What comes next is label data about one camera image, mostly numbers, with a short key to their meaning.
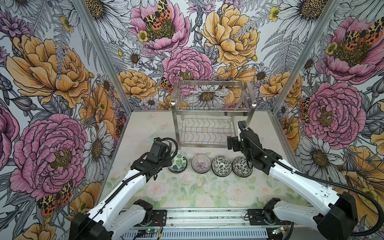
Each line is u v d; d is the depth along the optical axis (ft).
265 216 2.22
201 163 2.99
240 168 2.92
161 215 2.45
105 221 1.31
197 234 3.67
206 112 4.21
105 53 2.90
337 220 1.23
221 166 2.93
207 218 2.50
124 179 1.63
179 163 2.88
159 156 2.06
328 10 2.40
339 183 1.35
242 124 2.18
